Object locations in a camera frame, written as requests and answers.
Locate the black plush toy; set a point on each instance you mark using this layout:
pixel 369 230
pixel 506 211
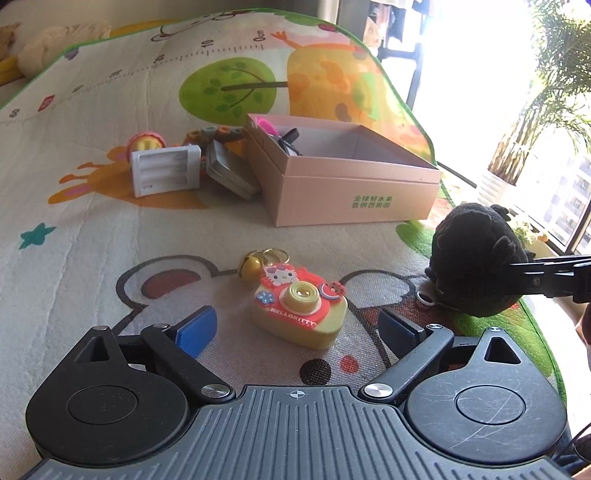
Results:
pixel 470 247

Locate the brown plush finger toy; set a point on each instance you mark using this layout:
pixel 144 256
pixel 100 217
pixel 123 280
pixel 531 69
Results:
pixel 205 136

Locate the cream plush pillow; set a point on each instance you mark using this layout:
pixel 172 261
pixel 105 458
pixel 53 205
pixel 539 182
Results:
pixel 43 48

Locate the pink yellow toy cupcake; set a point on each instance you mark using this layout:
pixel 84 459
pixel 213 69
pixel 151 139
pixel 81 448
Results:
pixel 142 141

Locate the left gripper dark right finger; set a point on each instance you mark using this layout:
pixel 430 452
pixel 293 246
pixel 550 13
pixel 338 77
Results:
pixel 419 351

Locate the pink toy net basket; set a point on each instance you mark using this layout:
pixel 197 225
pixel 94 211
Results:
pixel 265 126

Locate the pink cardboard box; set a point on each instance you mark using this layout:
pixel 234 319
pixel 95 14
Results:
pixel 346 174

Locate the yellow cushion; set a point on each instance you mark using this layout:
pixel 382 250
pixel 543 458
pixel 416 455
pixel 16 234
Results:
pixel 9 70

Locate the white battery holder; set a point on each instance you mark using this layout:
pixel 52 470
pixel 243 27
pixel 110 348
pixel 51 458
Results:
pixel 165 170

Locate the yellow Hello Kitty toy camera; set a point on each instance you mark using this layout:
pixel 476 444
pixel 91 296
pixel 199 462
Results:
pixel 299 306

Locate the brown plush animal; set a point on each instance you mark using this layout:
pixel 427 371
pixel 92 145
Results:
pixel 7 38

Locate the gold jingle bell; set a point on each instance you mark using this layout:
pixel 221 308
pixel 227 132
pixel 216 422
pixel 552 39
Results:
pixel 250 269

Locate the white potted palm plant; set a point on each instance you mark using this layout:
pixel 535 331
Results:
pixel 562 80

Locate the grey metal tin case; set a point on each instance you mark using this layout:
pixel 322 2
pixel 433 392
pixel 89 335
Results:
pixel 229 170

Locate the black binder clip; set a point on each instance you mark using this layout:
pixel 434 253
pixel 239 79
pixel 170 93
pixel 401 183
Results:
pixel 286 142

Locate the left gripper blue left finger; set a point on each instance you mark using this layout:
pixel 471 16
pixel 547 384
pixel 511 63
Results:
pixel 174 350

